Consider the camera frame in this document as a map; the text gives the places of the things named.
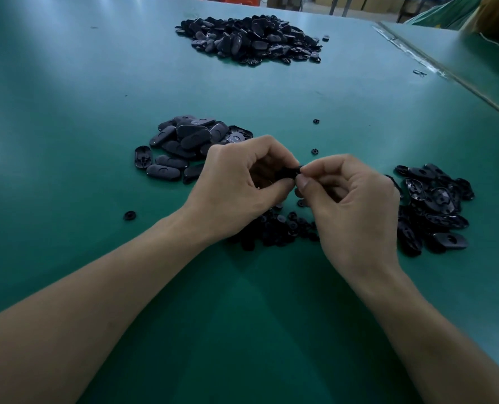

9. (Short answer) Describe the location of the person's right hand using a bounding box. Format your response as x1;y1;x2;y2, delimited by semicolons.
295;154;402;283

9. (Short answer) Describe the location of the person's left hand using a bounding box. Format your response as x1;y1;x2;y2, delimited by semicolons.
182;135;301;245

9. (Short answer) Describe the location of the pile of small black buttons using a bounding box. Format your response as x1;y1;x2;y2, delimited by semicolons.
226;198;320;251

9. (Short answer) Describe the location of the pile of black oval shells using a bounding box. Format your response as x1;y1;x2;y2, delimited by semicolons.
394;163;476;256

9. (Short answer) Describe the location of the person's left forearm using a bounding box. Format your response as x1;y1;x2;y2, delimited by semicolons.
0;210;212;404

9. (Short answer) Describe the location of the person's right forearm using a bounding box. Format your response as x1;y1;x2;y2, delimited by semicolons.
350;265;499;404

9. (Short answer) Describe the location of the small open cardboard box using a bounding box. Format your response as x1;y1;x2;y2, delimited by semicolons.
266;0;305;12

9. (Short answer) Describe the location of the green striped bag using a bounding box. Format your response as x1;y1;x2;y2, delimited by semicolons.
409;0;486;30

